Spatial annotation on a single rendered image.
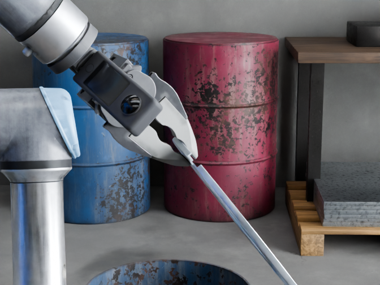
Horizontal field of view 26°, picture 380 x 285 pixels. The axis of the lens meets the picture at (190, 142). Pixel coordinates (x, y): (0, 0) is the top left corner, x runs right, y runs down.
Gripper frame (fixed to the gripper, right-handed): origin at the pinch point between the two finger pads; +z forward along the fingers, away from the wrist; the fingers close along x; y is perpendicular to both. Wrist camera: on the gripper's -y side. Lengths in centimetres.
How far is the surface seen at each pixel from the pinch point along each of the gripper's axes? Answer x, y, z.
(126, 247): 31, 245, 119
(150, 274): 23, 109, 65
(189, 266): 14, 105, 70
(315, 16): -125, 303, 138
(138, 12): -63, 338, 75
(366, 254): -37, 200, 186
